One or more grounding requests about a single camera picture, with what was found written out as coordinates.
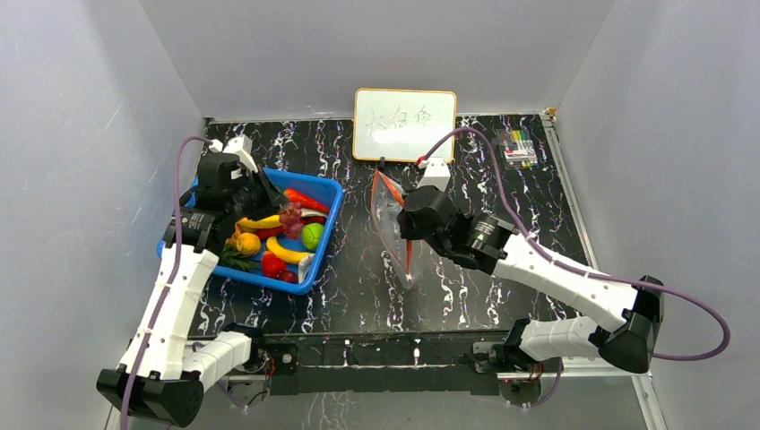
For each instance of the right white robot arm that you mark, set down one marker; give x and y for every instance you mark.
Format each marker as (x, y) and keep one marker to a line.
(618, 322)

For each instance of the red toy pepper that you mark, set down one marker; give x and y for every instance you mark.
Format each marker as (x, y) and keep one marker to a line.
(272, 266)

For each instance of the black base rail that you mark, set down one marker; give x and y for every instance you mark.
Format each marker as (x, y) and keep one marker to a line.
(437, 361)

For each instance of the small whiteboard yellow frame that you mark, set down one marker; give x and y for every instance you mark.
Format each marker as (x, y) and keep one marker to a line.
(400, 125)

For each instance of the orange toy carrot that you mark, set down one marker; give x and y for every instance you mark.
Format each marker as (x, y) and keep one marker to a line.
(305, 201)

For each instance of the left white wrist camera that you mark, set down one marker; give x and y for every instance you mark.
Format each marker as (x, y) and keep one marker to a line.
(240, 146)

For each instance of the grey toy fish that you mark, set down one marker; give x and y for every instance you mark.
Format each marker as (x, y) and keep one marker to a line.
(309, 213)

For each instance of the green toy cabbage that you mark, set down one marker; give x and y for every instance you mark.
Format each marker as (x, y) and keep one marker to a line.
(311, 235)

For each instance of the red toy chili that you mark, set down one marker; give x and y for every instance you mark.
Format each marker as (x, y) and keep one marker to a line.
(270, 232)

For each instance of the marker pen pack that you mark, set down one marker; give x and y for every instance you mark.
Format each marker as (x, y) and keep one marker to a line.
(518, 149)

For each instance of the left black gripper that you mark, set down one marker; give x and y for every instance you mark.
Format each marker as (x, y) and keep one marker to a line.
(279, 200)

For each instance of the yellow toy lemon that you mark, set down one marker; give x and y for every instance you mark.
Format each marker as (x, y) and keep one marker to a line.
(248, 244)

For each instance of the white toy radish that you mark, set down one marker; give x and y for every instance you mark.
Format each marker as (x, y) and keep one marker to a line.
(304, 266)

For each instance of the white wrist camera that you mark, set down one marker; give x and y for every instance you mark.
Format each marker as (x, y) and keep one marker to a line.
(240, 146)
(435, 172)

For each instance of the dark red toy cherry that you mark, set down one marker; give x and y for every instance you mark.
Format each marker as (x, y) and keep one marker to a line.
(289, 277)

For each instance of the purple toy grapes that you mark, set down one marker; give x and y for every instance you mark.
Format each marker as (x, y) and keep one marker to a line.
(290, 218)

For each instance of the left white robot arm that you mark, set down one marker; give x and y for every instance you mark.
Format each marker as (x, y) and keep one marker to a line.
(155, 379)

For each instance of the blue plastic bin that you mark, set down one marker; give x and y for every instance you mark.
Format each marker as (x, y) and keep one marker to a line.
(323, 196)

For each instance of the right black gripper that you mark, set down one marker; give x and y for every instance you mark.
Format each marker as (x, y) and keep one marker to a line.
(404, 222)

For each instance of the clear orange zip bag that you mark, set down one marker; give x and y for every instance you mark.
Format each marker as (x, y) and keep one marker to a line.
(386, 204)

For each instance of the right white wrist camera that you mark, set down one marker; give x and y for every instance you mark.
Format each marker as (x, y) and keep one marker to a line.
(435, 172)

